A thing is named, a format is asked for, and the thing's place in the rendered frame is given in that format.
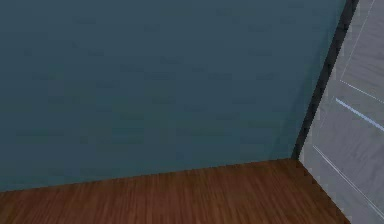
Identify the grey wooden cupboard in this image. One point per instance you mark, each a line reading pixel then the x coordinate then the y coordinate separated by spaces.
pixel 356 140

